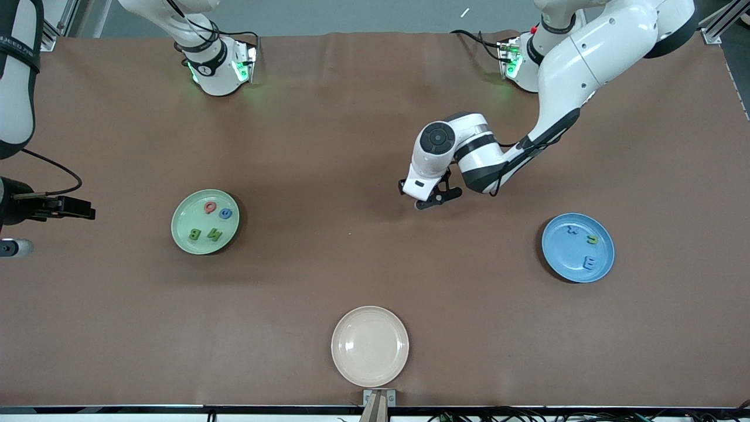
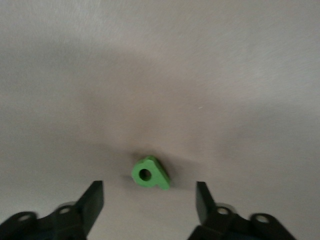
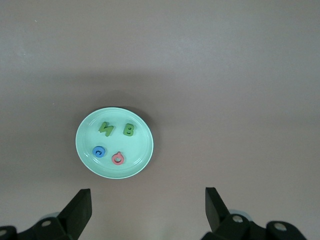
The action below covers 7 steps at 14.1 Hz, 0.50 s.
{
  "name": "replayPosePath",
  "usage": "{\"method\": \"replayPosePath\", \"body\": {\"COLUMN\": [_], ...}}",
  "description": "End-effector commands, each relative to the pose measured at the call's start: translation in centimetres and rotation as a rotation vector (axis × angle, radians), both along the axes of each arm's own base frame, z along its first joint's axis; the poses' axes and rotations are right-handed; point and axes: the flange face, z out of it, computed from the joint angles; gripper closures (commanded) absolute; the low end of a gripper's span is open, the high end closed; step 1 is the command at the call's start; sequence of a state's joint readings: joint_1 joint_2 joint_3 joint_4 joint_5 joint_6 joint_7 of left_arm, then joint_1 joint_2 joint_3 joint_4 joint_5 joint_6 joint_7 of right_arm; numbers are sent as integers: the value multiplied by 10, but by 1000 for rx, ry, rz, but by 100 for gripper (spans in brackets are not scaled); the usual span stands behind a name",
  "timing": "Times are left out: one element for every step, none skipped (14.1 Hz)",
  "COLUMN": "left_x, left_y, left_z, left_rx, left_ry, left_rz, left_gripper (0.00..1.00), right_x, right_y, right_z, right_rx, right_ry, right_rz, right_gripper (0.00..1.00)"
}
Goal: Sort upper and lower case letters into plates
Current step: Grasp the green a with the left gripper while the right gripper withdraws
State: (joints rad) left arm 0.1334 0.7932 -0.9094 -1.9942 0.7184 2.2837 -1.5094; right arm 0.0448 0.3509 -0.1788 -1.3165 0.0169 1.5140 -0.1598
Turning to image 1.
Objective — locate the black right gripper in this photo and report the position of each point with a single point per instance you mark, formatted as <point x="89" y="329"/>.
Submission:
<point x="17" y="209"/>

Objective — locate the red letter Q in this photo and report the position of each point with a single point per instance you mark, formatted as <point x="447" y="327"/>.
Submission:
<point x="206" y="207"/>

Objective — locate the blue letter m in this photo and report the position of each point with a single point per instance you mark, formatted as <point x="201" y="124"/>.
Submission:
<point x="586" y="264"/>

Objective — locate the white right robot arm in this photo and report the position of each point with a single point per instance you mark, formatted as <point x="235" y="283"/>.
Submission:
<point x="17" y="88"/>

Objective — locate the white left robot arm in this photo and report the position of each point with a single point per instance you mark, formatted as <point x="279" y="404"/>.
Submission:
<point x="592" y="53"/>

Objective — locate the brown table mat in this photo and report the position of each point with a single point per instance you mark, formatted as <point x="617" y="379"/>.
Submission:
<point x="375" y="117"/>

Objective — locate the green plate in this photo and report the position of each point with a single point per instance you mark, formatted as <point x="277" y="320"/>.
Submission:
<point x="193" y="214"/>

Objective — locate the blue plate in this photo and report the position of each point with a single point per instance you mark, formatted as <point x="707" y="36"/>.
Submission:
<point x="562" y="258"/>

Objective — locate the beige plate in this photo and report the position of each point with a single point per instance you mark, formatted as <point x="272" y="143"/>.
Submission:
<point x="369" y="346"/>

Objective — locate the aluminium frame profile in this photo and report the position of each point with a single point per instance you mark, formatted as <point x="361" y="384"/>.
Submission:
<point x="50" y="38"/>
<point x="718" y="29"/>

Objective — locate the black table edge rail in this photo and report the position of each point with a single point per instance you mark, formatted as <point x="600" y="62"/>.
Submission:
<point x="117" y="410"/>

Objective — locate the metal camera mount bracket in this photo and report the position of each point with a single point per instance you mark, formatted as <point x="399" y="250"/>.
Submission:
<point x="379" y="404"/>

